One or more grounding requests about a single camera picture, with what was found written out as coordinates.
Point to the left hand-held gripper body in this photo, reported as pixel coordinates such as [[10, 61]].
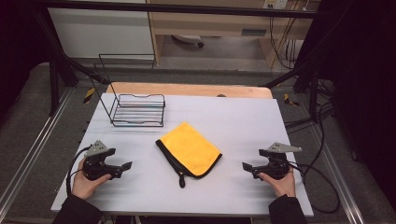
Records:
[[96, 168]]

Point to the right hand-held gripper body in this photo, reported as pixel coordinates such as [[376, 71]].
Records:
[[275, 165]]

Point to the yellow towel with black trim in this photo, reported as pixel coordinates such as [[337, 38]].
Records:
[[190, 152]]

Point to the person's right hand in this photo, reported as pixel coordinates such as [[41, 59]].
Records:
[[281, 186]]

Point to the person's left hand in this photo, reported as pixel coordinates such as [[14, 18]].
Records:
[[83, 186]]

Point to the black and yellow tape strip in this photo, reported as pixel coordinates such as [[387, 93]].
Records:
[[89, 95], [291, 100]]

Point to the white cabinet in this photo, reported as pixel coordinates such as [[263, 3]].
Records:
[[99, 31]]

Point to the office chair base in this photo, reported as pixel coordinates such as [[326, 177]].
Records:
[[190, 39]]

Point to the white power strip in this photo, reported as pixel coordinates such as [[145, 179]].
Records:
[[275, 3]]

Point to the aluminium floor rail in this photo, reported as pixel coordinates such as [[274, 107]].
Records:
[[337, 174], [34, 146]]

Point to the black metal frame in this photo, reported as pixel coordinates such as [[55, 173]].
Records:
[[174, 8]]

